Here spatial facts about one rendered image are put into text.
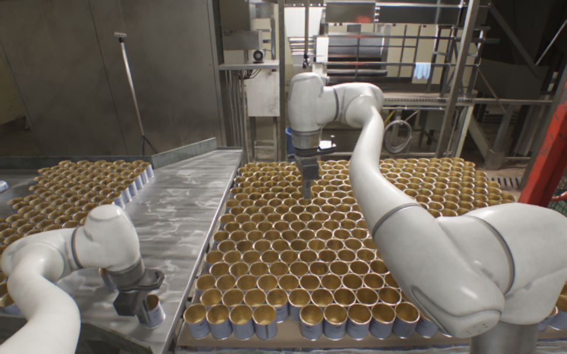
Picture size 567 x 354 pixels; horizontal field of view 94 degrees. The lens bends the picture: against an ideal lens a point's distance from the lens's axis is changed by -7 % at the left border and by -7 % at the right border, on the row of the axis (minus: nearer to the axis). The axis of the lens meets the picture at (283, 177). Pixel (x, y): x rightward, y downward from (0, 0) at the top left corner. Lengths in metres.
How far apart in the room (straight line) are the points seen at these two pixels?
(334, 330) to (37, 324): 0.70
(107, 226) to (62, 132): 3.71
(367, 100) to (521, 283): 0.55
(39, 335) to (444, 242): 0.51
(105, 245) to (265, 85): 3.02
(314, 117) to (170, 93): 2.83
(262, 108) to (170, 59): 1.15
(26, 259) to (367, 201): 0.69
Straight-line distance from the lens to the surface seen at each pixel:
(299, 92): 0.80
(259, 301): 1.02
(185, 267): 1.20
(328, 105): 0.82
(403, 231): 0.45
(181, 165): 2.02
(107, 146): 4.14
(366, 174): 0.56
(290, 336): 0.96
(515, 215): 0.54
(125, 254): 0.79
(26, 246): 0.81
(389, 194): 0.51
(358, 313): 0.98
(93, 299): 1.23
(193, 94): 3.43
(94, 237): 0.77
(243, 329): 0.93
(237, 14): 2.98
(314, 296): 0.98
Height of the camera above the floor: 1.89
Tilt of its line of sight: 28 degrees down
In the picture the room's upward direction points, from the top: 1 degrees counter-clockwise
